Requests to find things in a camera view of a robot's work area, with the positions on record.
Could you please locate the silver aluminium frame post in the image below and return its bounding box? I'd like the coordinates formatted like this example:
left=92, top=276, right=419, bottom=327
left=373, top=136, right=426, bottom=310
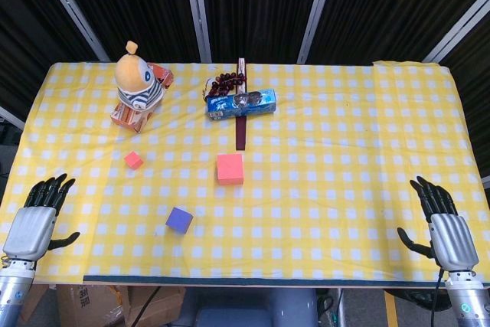
left=181, top=0, right=213, bottom=64
left=422, top=0, right=490, bottom=64
left=33, top=0, right=111, bottom=63
left=0, top=106, right=26, bottom=131
left=296, top=0, right=340, bottom=64

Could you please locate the small red foam cube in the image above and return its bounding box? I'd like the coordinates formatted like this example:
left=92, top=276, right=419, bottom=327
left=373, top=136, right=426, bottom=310
left=123, top=151, right=145, bottom=170

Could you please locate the black floor cable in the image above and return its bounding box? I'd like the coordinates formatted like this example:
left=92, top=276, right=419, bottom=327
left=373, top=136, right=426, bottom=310
left=129, top=286, right=161, bottom=326

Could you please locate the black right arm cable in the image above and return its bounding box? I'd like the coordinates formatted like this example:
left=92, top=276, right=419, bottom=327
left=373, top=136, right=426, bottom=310
left=432, top=268, right=446, bottom=313

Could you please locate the brown cardboard box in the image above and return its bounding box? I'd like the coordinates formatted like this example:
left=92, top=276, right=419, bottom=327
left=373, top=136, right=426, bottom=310
left=56, top=284, right=187, bottom=327

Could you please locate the blue cookie package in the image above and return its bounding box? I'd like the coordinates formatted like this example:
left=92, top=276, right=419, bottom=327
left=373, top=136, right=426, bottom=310
left=205, top=88, right=277, bottom=121

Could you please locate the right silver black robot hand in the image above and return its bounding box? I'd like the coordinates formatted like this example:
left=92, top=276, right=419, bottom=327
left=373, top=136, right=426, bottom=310
left=397, top=175, right=479, bottom=273

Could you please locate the yellow white checkered tablecloth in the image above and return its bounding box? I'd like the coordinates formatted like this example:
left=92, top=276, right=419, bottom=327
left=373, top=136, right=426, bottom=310
left=0, top=60, right=490, bottom=280

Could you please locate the dark red flat strip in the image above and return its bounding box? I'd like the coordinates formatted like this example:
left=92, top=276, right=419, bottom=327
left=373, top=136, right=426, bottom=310
left=235, top=57, right=248, bottom=151

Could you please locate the grey robot base column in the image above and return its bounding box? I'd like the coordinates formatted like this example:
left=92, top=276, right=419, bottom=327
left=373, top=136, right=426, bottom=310
left=185, top=287, right=319, bottom=327

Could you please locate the large red foam cube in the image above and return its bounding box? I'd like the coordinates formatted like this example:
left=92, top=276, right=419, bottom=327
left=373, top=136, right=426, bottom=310
left=216, top=152, right=245, bottom=185

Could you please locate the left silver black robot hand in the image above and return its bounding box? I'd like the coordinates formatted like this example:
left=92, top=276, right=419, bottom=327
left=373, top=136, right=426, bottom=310
left=2, top=173, right=81, bottom=263

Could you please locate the yellow plush toy striped shirt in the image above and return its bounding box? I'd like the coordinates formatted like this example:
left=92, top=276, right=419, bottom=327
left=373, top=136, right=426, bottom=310
left=116, top=40, right=165, bottom=110

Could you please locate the medium purple foam cube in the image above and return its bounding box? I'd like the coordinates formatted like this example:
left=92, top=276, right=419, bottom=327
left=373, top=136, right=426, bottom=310
left=165, top=207, right=194, bottom=235

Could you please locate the orange cardboard snack box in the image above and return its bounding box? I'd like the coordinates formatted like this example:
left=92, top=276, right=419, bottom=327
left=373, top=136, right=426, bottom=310
left=110, top=62, right=174, bottom=134

